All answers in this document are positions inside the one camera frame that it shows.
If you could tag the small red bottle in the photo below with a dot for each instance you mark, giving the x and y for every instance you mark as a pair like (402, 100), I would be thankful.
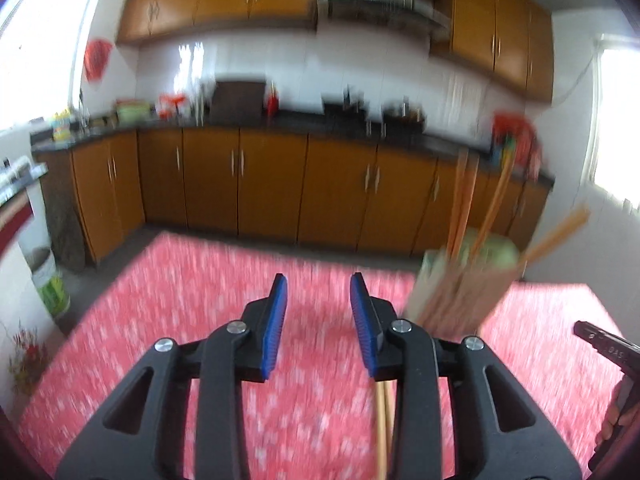
(272, 102)

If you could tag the metal faucet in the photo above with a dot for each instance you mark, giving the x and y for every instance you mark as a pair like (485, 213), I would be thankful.
(82, 115)

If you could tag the red bag over bottles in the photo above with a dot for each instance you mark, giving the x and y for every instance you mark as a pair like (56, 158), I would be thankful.
(517, 132)

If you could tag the pot with lid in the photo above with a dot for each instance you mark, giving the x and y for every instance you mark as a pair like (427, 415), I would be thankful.
(405, 120)

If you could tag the dark mesh sack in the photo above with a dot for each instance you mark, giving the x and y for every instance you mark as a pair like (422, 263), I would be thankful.
(67, 240)

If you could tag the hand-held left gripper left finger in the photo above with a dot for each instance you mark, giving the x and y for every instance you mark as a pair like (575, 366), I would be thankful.
(275, 330)

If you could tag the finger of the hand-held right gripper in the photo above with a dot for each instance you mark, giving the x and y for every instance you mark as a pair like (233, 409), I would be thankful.
(605, 342)

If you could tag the dark cutting board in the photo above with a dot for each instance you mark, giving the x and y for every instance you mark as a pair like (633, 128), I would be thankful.
(239, 102)

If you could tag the black kitchen countertop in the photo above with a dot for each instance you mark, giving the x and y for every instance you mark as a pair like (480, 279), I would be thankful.
(300, 125)

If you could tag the row of wooden base cabinets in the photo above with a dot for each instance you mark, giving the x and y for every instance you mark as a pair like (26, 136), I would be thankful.
(270, 185)

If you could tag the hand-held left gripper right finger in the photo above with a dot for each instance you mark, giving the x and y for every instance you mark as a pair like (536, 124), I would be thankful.
(362, 330)

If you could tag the red bag on wall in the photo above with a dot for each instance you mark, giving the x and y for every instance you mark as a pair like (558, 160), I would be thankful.
(97, 60)

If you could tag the person's right hand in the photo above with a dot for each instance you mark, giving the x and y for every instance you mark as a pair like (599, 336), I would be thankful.
(614, 422)

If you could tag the beige perforated utensil holder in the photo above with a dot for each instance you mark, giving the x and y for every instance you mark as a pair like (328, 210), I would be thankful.
(450, 300)

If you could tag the green basin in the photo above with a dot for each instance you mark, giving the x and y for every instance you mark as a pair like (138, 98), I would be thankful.
(132, 110)

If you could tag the window above sink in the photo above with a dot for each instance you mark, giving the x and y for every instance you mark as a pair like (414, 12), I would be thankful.
(45, 50)

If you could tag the large bright window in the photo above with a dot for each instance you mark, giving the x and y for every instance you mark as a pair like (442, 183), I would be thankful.
(620, 120)

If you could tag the white bucket with green print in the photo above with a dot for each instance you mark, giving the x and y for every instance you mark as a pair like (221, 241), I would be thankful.
(50, 285)

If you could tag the red floral tablecloth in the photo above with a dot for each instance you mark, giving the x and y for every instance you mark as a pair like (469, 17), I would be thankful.
(175, 285)

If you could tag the light bamboo chopstick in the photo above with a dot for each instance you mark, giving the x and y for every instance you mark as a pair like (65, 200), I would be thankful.
(495, 205)
(457, 200)
(469, 200)
(557, 242)
(555, 234)

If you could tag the yellow detergent bottle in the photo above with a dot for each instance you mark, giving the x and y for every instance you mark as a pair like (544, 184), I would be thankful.
(62, 127)

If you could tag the white and red cabinet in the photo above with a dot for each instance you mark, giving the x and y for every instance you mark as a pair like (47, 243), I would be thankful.
(12, 215)

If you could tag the red and white packages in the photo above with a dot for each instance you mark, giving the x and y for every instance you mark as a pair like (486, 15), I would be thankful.
(172, 104)

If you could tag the wooden chopsticks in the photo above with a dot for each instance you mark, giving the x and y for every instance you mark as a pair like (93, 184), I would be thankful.
(381, 430)

